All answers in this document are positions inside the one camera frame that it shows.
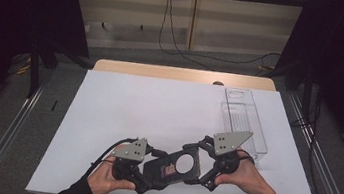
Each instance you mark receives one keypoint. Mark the small black stick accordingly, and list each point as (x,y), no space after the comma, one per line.
(54,105)

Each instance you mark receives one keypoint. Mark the dark round table grommet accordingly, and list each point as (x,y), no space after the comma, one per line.
(218,83)

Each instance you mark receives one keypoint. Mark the black metal stand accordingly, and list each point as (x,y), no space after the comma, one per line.
(34,72)

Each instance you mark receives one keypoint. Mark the white table mat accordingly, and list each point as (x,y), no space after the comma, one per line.
(158,108)

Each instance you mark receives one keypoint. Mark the clear plastic box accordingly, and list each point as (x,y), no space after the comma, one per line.
(242,109)

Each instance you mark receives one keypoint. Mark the person's right hand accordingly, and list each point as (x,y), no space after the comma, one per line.
(250,178)

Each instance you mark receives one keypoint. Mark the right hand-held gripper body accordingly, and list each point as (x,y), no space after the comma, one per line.
(229,141)

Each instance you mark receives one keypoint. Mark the wooden table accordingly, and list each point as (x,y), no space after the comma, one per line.
(169,72)

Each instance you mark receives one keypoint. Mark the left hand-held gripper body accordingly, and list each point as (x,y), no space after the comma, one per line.
(131,150)

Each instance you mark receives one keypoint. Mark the person's left hand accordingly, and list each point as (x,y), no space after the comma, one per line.
(103,179)

